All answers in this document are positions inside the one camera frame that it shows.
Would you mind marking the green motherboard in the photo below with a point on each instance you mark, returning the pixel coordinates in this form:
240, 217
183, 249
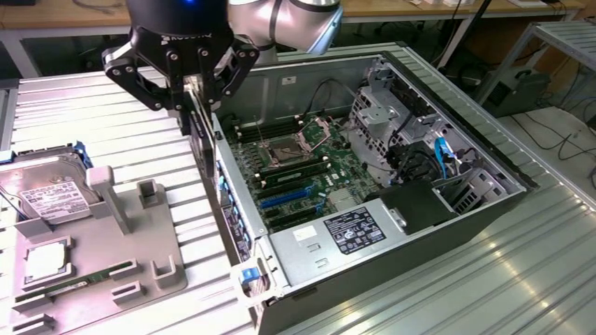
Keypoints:
354, 174

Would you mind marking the metal slat side table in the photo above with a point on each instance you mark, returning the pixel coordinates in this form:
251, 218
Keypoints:
575, 36

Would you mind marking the metal socket cover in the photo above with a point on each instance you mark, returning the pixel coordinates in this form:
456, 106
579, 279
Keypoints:
322, 130

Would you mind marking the grey power supply unit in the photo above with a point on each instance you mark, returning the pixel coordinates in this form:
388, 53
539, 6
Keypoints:
298, 258

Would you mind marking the grey parts rack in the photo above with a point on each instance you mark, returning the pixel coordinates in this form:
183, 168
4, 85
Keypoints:
94, 244

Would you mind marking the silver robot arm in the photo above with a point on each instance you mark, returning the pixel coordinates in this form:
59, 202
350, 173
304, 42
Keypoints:
303, 24

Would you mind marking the blue case latch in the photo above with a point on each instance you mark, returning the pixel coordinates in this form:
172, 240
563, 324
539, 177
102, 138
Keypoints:
247, 274

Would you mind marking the metal CPU socket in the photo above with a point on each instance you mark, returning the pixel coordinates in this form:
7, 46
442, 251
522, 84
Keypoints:
284, 151

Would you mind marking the wooden desk with white frame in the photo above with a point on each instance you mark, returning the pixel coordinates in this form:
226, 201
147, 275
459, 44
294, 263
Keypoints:
70, 17

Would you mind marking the silver disk bay cage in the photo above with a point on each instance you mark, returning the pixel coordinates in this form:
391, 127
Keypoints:
378, 117

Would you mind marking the silver hard disk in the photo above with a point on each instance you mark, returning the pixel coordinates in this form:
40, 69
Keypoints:
47, 202

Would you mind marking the green RAM stick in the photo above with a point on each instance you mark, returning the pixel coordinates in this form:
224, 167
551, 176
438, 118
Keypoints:
70, 284

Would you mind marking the black box on floor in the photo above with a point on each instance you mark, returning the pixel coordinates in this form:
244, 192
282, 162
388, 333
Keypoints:
522, 94

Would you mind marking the black RAM stick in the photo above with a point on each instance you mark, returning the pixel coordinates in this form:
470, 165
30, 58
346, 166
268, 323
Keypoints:
288, 178

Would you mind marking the black case lock knob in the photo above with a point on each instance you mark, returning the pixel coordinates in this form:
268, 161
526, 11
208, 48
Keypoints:
218, 135

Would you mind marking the black low profile graphics card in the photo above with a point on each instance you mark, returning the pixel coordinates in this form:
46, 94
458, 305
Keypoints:
204, 146

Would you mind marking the blue expansion slot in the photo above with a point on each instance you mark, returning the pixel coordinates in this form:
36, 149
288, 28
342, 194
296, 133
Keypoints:
284, 199

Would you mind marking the silver chipset heat sink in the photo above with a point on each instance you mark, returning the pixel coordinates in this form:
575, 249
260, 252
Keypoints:
344, 200

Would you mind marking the open black PC case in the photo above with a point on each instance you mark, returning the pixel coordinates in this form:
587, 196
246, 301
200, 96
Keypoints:
419, 265

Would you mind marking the silver CPU chip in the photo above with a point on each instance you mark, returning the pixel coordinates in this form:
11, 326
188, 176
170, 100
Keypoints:
44, 261

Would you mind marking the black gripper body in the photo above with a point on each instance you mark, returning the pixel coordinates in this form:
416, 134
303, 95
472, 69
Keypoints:
176, 24

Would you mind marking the black expansion slot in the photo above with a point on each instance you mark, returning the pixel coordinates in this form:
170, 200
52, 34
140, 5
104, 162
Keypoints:
298, 216

